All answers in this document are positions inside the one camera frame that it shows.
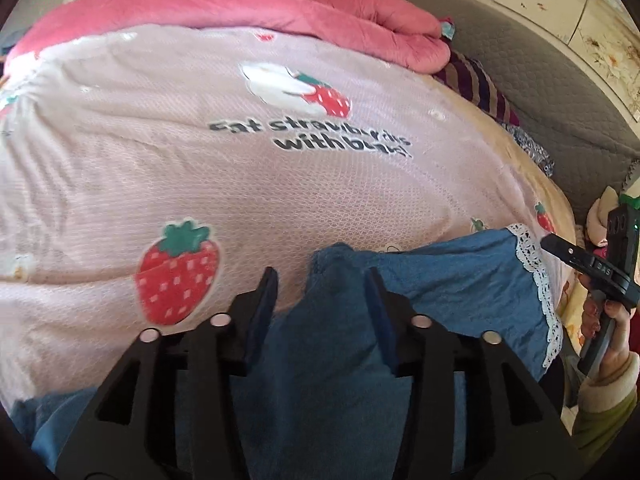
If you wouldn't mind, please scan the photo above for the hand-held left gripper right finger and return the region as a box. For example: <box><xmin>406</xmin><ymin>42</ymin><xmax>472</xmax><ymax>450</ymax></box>
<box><xmin>363</xmin><ymin>266</ymin><xmax>586</xmax><ymax>480</ymax></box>

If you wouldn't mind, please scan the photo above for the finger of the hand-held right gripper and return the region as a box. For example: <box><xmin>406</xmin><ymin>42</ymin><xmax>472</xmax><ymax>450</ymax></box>
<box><xmin>540</xmin><ymin>233</ymin><xmax>601</xmax><ymax>275</ymax></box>

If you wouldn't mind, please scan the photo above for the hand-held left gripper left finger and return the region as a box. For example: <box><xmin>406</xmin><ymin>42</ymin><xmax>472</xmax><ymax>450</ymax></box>
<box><xmin>54</xmin><ymin>266</ymin><xmax>280</xmax><ymax>480</ymax></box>

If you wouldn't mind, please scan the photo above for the blue denim pants lace trim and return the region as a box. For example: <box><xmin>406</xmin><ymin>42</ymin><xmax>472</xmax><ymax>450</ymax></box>
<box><xmin>10</xmin><ymin>227</ymin><xmax>566</xmax><ymax>480</ymax></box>

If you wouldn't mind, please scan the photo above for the person's right hand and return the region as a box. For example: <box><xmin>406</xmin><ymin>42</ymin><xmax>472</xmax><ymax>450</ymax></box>
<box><xmin>579</xmin><ymin>297</ymin><xmax>640</xmax><ymax>386</ymax></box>

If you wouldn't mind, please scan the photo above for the pale plush toy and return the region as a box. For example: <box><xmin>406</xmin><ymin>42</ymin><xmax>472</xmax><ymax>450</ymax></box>
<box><xmin>584</xmin><ymin>185</ymin><xmax>621</xmax><ymax>261</ymax></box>

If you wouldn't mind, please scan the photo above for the yellow bed sheet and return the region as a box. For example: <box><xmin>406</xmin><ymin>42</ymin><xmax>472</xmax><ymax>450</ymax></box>
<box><xmin>425</xmin><ymin>75</ymin><xmax>583</xmax><ymax>321</ymax></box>

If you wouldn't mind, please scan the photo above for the floral patterned cloth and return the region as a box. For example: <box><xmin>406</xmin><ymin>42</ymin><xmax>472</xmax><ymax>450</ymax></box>
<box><xmin>505</xmin><ymin>122</ymin><xmax>556</xmax><ymax>178</ymax></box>

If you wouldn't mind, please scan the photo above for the pink strawberry printed quilt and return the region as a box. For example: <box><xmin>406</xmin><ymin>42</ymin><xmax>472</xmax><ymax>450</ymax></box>
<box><xmin>0</xmin><ymin>25</ymin><xmax>576</xmax><ymax>411</ymax></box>

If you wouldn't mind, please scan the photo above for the grey quilted headboard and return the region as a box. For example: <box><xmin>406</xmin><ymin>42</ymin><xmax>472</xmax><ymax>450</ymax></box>
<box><xmin>382</xmin><ymin>0</ymin><xmax>640</xmax><ymax>226</ymax></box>

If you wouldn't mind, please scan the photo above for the purple striped pillow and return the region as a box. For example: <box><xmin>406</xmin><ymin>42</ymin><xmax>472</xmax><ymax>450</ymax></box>
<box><xmin>432</xmin><ymin>50</ymin><xmax>516</xmax><ymax>126</ymax></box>

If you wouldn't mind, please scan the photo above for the pink plush comforter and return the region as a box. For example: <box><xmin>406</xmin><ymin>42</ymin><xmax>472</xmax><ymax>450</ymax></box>
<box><xmin>5</xmin><ymin>0</ymin><xmax>451</xmax><ymax>73</ymax></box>

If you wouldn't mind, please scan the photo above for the floral wall painting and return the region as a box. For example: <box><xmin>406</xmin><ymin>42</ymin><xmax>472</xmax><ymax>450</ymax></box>
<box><xmin>434</xmin><ymin>0</ymin><xmax>640</xmax><ymax>122</ymax></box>

